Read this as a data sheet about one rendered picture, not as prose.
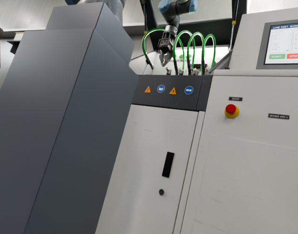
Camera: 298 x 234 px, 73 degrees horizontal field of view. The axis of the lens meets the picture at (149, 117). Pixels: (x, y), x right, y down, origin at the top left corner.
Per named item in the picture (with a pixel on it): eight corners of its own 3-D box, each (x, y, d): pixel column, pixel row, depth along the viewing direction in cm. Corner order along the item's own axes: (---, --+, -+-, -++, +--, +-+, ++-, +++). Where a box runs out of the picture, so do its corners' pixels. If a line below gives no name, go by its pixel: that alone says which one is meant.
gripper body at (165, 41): (156, 48, 122) (161, 30, 124) (162, 55, 129) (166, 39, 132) (167, 47, 118) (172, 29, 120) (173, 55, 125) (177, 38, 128)
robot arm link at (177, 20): (166, 9, 128) (172, 19, 135) (163, 24, 126) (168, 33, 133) (178, 7, 124) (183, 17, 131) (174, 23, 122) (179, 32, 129)
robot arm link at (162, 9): (176, -5, 112) (183, 9, 121) (158, -2, 118) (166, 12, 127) (172, 6, 111) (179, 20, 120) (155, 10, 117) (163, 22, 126)
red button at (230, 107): (221, 114, 74) (224, 100, 75) (223, 117, 77) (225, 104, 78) (236, 115, 71) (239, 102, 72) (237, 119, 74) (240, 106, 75)
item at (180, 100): (90, 99, 115) (98, 73, 118) (95, 101, 119) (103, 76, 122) (195, 110, 83) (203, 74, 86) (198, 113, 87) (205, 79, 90)
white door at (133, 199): (46, 224, 103) (87, 99, 115) (50, 223, 104) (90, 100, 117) (157, 298, 69) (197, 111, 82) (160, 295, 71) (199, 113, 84)
